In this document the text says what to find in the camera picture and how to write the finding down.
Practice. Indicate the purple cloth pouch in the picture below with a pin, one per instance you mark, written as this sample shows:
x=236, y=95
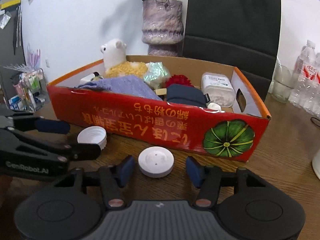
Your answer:
x=128, y=85

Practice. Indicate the white small case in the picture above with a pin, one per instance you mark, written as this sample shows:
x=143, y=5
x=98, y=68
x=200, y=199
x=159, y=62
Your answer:
x=214, y=106

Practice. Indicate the white round disc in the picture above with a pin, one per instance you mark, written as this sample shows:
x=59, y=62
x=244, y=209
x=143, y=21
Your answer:
x=156, y=162

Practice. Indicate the black paper bag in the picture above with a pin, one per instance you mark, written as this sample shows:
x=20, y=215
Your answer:
x=238, y=33

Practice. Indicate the iridescent green packet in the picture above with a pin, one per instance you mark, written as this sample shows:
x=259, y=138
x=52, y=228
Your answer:
x=156, y=75

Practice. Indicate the clear plastic water bottle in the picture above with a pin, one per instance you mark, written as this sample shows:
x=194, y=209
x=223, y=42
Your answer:
x=303, y=75

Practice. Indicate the white plastic container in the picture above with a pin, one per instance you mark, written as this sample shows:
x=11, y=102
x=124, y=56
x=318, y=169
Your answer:
x=219, y=89

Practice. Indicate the wire storage rack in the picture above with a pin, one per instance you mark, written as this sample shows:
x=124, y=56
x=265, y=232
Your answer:
x=24, y=87

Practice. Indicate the navy blue pouch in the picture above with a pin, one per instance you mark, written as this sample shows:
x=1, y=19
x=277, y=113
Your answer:
x=186, y=95

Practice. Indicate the red cardboard box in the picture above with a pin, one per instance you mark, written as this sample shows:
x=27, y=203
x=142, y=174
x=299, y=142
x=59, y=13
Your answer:
x=232, y=133

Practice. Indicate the white thermos bottle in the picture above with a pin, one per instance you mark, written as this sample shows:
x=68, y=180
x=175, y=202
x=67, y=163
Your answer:
x=316, y=164

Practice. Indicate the clear glass cup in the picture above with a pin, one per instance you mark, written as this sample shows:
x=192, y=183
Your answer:
x=281, y=85

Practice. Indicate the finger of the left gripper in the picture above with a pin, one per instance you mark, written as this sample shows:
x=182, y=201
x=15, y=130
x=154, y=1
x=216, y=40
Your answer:
x=16, y=142
x=25, y=123

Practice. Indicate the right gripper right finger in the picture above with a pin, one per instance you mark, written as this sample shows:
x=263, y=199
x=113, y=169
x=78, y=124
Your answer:
x=205, y=178

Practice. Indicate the white alpaca plush toy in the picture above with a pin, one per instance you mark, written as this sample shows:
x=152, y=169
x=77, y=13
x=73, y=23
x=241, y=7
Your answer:
x=115, y=62

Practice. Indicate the red flower ornament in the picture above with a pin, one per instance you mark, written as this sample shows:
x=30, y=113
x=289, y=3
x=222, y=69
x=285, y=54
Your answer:
x=178, y=80

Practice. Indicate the yellow eraser block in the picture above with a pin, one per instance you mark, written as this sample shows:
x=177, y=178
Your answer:
x=161, y=91

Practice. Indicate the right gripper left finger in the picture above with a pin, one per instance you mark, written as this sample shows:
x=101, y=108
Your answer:
x=114, y=178

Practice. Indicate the white jar lid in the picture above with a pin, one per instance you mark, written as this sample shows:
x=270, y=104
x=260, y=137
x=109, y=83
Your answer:
x=93, y=135

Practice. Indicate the purple ceramic vase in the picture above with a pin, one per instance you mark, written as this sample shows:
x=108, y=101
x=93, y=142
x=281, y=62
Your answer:
x=162, y=26

